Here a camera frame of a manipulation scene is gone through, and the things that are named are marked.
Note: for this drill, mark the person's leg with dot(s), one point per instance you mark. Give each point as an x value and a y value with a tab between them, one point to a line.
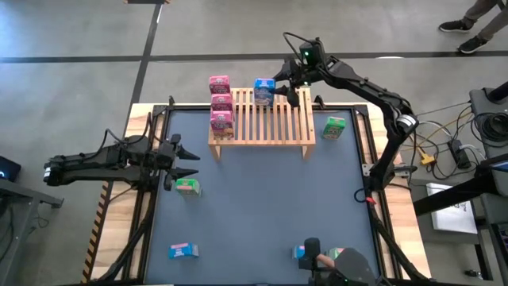
456	26
472	44

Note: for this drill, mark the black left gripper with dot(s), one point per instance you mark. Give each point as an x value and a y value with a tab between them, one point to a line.
166	159

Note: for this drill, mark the black device with blue light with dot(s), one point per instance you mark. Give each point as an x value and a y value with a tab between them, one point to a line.
8	168

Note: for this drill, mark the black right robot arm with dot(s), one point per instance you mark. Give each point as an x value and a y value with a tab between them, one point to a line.
369	89

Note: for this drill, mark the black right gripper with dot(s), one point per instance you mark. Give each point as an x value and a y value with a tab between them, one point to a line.
313	69

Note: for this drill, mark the wooden slatted shelf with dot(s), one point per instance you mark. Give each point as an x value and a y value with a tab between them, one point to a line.
278	142

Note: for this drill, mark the yellow-black hazard tape strip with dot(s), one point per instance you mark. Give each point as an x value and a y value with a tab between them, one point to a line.
95	234

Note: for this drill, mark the black stand beam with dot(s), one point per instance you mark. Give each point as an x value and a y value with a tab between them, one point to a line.
448	196

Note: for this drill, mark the grey metal desk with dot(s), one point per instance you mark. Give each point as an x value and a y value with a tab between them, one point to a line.
24	198

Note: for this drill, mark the blue-grey table mat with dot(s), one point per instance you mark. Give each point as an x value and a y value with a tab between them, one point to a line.
258	206

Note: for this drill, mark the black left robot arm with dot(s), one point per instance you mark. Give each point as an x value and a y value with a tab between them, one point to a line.
99	167

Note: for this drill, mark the small black floor object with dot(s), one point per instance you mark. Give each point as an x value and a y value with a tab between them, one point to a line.
471	273

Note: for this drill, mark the person's hand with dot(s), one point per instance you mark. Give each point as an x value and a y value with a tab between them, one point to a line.
326	260

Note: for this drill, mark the black power strip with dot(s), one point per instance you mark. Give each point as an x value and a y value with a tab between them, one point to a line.
458	153

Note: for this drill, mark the black metal table frame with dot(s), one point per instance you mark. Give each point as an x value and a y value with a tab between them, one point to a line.
190	107

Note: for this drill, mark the green Apple Jacks cereal box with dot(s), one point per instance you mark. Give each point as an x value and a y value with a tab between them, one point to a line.
333	128
336	251
189	188

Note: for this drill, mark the blue Rice Krispies cereal box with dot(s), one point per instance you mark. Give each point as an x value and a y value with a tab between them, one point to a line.
183	251
298	252
264	92

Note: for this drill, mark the small red tag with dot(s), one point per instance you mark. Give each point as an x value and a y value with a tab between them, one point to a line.
371	201

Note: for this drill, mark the pink Raisin Bran cereal box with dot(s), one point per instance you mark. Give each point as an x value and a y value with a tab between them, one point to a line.
221	103
222	124
219	84

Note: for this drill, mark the grey equipment cart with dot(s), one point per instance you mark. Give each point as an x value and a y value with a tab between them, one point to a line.
482	101

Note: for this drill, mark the white paper sheet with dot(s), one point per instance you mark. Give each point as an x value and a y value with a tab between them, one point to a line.
452	222

